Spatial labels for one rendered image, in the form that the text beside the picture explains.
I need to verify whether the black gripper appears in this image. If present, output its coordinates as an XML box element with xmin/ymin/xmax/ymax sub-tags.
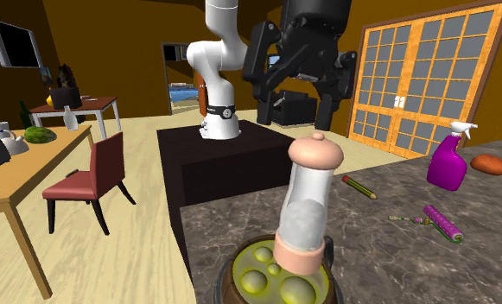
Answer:
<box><xmin>242</xmin><ymin>0</ymin><xmax>359</xmax><ymax>132</ymax></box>

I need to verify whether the black armchair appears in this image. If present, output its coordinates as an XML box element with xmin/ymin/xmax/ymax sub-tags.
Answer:
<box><xmin>270</xmin><ymin>89</ymin><xmax>320</xmax><ymax>127</ymax></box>

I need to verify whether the dark robot stand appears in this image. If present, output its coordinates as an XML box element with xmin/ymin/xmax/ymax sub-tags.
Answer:
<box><xmin>156</xmin><ymin>119</ymin><xmax>303</xmax><ymax>279</ymax></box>

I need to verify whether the open doorway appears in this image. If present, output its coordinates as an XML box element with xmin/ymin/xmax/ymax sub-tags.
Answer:
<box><xmin>160</xmin><ymin>41</ymin><xmax>202</xmax><ymax>117</ymax></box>

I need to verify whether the pink clear salt grinder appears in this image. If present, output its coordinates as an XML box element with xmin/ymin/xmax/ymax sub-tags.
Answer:
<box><xmin>272</xmin><ymin>131</ymin><xmax>345</xmax><ymax>277</ymax></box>

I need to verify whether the green pencil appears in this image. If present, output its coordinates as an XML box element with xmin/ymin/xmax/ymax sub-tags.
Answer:
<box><xmin>341</xmin><ymin>175</ymin><xmax>378</xmax><ymax>201</ymax></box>

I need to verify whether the orange sliding lattice door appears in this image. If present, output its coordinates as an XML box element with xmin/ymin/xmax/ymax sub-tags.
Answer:
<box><xmin>346</xmin><ymin>1</ymin><xmax>502</xmax><ymax>161</ymax></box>

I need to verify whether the purple spray bottle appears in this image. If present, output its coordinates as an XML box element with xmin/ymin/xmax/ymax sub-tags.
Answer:
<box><xmin>426</xmin><ymin>121</ymin><xmax>480</xmax><ymax>193</ymax></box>

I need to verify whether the brown table with white legs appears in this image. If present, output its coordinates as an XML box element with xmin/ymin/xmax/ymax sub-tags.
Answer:
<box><xmin>29</xmin><ymin>95</ymin><xmax>123</xmax><ymax>141</ymax></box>

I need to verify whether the purple paint roller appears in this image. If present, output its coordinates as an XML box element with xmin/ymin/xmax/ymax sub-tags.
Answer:
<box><xmin>387</xmin><ymin>204</ymin><xmax>466</xmax><ymax>244</ymax></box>

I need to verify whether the brown cauldron with green liquid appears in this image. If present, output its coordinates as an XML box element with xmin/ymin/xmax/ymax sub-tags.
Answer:
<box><xmin>213</xmin><ymin>234</ymin><xmax>345</xmax><ymax>304</ymax></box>

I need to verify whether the orange sweet potato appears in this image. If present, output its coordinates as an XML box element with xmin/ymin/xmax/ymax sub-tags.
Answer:
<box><xmin>469</xmin><ymin>153</ymin><xmax>502</xmax><ymax>177</ymax></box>

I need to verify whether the red chair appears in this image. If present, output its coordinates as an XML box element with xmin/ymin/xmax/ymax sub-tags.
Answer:
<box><xmin>41</xmin><ymin>130</ymin><xmax>137</xmax><ymax>237</ymax></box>

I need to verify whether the clear glass bottle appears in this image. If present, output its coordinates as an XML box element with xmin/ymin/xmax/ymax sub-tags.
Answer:
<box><xmin>61</xmin><ymin>104</ymin><xmax>80</xmax><ymax>132</ymax></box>

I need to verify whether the black pot with plant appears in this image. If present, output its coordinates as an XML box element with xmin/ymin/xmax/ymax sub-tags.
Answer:
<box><xmin>48</xmin><ymin>63</ymin><xmax>84</xmax><ymax>111</ymax></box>

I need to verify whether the green watermelon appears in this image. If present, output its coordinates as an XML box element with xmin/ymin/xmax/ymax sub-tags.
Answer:
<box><xmin>23</xmin><ymin>125</ymin><xmax>58</xmax><ymax>145</ymax></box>

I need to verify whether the dark green bottle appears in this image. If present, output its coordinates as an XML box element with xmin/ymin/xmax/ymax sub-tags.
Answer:
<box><xmin>19</xmin><ymin>100</ymin><xmax>33</xmax><ymax>130</ymax></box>

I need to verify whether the light wooden table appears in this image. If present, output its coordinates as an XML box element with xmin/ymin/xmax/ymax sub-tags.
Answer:
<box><xmin>0</xmin><ymin>124</ymin><xmax>95</xmax><ymax>301</ymax></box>

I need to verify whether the silver kettle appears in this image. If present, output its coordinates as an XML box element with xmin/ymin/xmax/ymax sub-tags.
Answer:
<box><xmin>0</xmin><ymin>121</ymin><xmax>29</xmax><ymax>156</ymax></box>

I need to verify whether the wall television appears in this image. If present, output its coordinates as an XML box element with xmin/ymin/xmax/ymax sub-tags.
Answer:
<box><xmin>0</xmin><ymin>16</ymin><xmax>45</xmax><ymax>70</ymax></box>

